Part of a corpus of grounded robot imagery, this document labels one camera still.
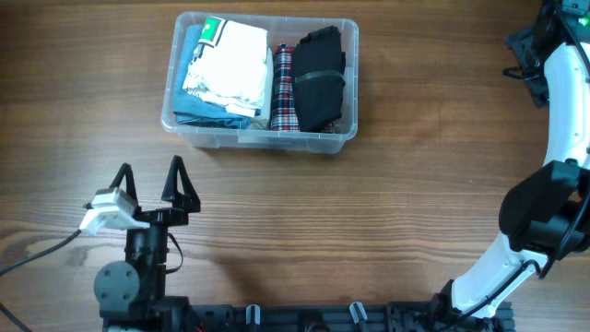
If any black right camera cable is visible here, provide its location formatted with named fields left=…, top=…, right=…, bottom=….
left=460, top=0, right=590, bottom=319

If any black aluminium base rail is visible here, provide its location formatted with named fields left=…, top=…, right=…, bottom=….
left=102, top=302, right=516, bottom=332

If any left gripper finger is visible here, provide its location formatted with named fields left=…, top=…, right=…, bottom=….
left=161, top=155, right=201, bottom=214
left=109, top=163, right=138, bottom=205

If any black garment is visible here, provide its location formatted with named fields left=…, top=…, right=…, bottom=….
left=291, top=26, right=346, bottom=133

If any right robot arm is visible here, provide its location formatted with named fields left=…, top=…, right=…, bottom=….
left=422, top=0, right=589, bottom=331

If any blue denim cloth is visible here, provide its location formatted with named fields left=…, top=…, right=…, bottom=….
left=172, top=25, right=251, bottom=129

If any white printed t-shirt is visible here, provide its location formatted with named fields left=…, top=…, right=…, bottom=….
left=183, top=16, right=268, bottom=118

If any red plaid shirt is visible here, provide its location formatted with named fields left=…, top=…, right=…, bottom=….
left=269, top=42, right=336, bottom=135

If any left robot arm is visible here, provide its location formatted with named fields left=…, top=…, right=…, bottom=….
left=88, top=156, right=201, bottom=331

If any cream cloth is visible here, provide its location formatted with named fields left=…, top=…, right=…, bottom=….
left=249, top=49, right=274, bottom=130

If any clear plastic storage bin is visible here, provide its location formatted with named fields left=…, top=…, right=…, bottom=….
left=160, top=11, right=360, bottom=154

